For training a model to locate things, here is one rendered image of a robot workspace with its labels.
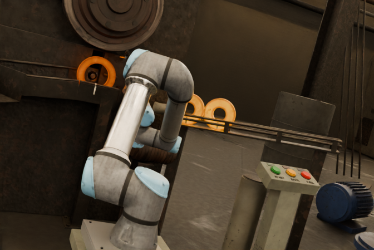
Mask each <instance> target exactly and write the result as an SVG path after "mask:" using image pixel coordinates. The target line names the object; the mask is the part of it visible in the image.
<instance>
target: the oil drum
mask: <svg viewBox="0 0 374 250"><path fill-rule="evenodd" d="M335 108H336V107H335V105H332V104H328V103H326V102H322V101H321V100H317V99H315V100H314V99H310V98H307V97H303V96H299V95H295V94H290V93H287V92H283V91H281V92H279V96H278V100H277V103H276V106H275V110H274V114H273V117H272V121H271V124H270V127H273V128H279V129H285V130H292V131H297V132H302V133H308V134H314V135H320V136H327V135H328V132H329V128H330V125H331V122H332V118H333V114H334V111H335ZM281 140H282V141H288V142H292V143H299V144H304V145H310V146H317V147H320V148H324V145H323V144H317V143H311V142H307V141H301V140H295V139H289V138H283V137H282V139H281ZM314 151H315V150H312V149H306V148H300V147H296V146H290V145H284V144H278V143H272V142H268V141H266V142H265V143H264V149H263V152H262V156H261V159H260V161H262V162H266V163H272V164H279V165H285V166H291V167H295V168H301V169H307V170H308V171H309V167H310V165H311V161H312V158H313V154H314Z"/></svg>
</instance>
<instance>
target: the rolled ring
mask: <svg viewBox="0 0 374 250"><path fill-rule="evenodd" d="M95 63H99V64H102V65H103V66H105V67H106V69H107V71H108V79H107V81H106V82H105V84H104V85H105V86H110V87H112V86H113V85H114V83H115V79H116V72H115V69H114V67H113V65H112V64H111V62H110V61H108V60H107V59H105V58H103V57H99V56H93V57H89V58H87V59H85V60H84V61H82V62H81V64H80V65H79V67H78V69H77V79H78V80H79V84H80V80H82V81H85V71H86V69H87V68H88V67H89V66H90V65H92V64H95Z"/></svg>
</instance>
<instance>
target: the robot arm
mask: <svg viewBox="0 0 374 250"><path fill-rule="evenodd" d="M123 77H124V78H125V84H126V85H125V87H124V88H123V90H122V92H123V93H124V96H123V98H122V101H121V104H120V106H119V109H118V111H117V114H116V116H115V119H114V122H113V124H112V127H111V129H110V132H109V134H108V137H107V139H106V142H105V145H104V147H103V149H101V150H98V151H97V152H96V154H95V156H94V157H93V156H89V157H88V158H87V161H86V164H85V167H84V170H83V175H82V182H81V189H82V192H83V193H84V194H85V195H88V196H90V197H93V198H94V199H99V200H103V201H105V202H109V203H112V204H116V205H119V206H122V207H124V210H123V212H122V215H121V217H120V218H119V220H118V221H117V223H116V224H115V225H114V227H113V229H112V230H111V232H110V235H109V241H110V242H111V243H112V244H113V245H114V246H115V247H117V248H119V249H121V250H156V248H157V246H158V223H159V220H160V217H161V213H162V211H163V207H164V204H165V201H166V198H167V197H168V190H169V182H168V180H167V179H166V178H165V177H164V176H162V175H161V174H159V173H157V172H155V171H153V170H151V169H148V168H144V167H142V166H138V167H136V169H135V170H132V169H130V165H131V162H130V161H129V155H130V151H131V149H132V147H133V148H142V147H143V146H144V145H148V146H151V147H154V148H158V149H161V150H165V151H167V152H170V153H174V154H176V153H177V152H178V150H179V147H180V143H181V140H182V138H181V137H179V136H178V135H179V131H180V128H181V124H182V121H183V118H184V114H185V110H186V107H187V104H188V102H189V101H190V100H191V99H192V97H193V93H194V81H193V78H192V76H191V73H190V71H189V70H188V68H187V67H186V66H185V65H184V64H183V63H182V62H180V61H178V60H176V59H173V58H170V57H166V56H163V55H159V54H157V53H153V52H150V51H148V50H142V49H137V50H134V51H133V52H132V54H131V55H130V57H129V59H128V60H127V63H126V66H125V68H124V71H123ZM158 89H160V90H164V91H167V92H166V93H167V96H168V101H167V104H166V109H165V113H164V118H163V122H162V125H161V130H156V129H153V128H150V127H149V126H150V125H151V124H152V123H153V122H154V118H155V116H154V112H153V110H152V108H151V106H150V104H149V100H150V96H152V95H154V94H156V93H157V90H158Z"/></svg>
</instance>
